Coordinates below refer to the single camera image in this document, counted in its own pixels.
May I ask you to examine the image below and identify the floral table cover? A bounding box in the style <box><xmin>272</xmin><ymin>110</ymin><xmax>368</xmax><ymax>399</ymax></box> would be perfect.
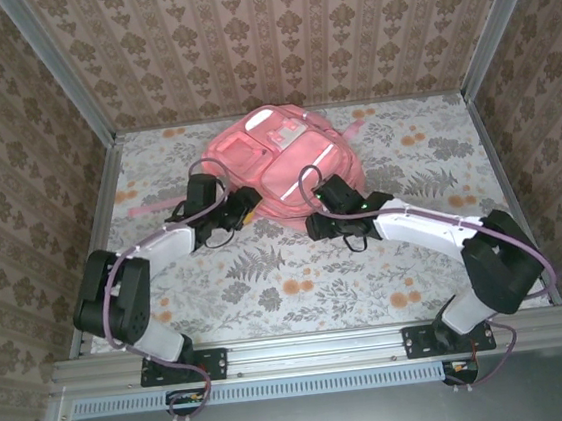
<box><xmin>69</xmin><ymin>86</ymin><xmax>554</xmax><ymax>356</ymax></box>

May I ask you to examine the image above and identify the wide aluminium frame rail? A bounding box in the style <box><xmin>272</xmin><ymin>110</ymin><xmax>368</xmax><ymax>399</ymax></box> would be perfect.
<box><xmin>48</xmin><ymin>305</ymin><xmax>562</xmax><ymax>396</ymax></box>

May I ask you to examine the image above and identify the grey slotted cable duct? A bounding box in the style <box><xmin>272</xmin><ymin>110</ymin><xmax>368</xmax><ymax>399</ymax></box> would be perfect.
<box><xmin>71</xmin><ymin>356</ymin><xmax>481</xmax><ymax>421</ymax></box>

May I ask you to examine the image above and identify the aluminium frame post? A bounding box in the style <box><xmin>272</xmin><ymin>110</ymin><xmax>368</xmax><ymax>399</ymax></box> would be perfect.
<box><xmin>0</xmin><ymin>0</ymin><xmax>119</xmax><ymax>154</ymax></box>
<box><xmin>452</xmin><ymin>0</ymin><xmax>559</xmax><ymax>102</ymax></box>

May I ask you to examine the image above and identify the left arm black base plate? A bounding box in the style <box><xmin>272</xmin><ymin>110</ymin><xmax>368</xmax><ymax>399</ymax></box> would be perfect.
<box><xmin>137</xmin><ymin>346</ymin><xmax>230</xmax><ymax>389</ymax></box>

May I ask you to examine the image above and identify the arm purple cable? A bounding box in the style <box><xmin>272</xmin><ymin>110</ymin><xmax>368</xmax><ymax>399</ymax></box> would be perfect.
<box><xmin>88</xmin><ymin>155</ymin><xmax>258</xmax><ymax>421</ymax></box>
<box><xmin>295</xmin><ymin>139</ymin><xmax>562</xmax><ymax>408</ymax></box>

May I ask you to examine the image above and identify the aluminium table edge rail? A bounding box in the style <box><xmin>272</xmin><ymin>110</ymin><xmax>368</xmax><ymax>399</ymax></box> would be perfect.
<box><xmin>463</xmin><ymin>87</ymin><xmax>562</xmax><ymax>314</ymax></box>
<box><xmin>47</xmin><ymin>134</ymin><xmax>146</xmax><ymax>359</ymax></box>

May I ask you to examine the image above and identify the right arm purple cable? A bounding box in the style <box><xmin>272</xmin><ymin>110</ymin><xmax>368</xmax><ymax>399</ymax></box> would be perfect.
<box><xmin>295</xmin><ymin>139</ymin><xmax>562</xmax><ymax>408</ymax></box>

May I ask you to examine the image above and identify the pink backpack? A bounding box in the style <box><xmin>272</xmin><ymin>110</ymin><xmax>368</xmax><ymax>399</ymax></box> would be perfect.
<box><xmin>118</xmin><ymin>93</ymin><xmax>380</xmax><ymax>248</ymax></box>

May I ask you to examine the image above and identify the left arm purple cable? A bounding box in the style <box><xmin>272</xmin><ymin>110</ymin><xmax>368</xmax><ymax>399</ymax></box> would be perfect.
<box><xmin>88</xmin><ymin>155</ymin><xmax>258</xmax><ymax>421</ymax></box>

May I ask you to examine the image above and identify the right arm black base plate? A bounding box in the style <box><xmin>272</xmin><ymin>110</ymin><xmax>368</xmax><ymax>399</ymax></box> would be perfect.
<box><xmin>401</xmin><ymin>317</ymin><xmax>498</xmax><ymax>361</ymax></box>

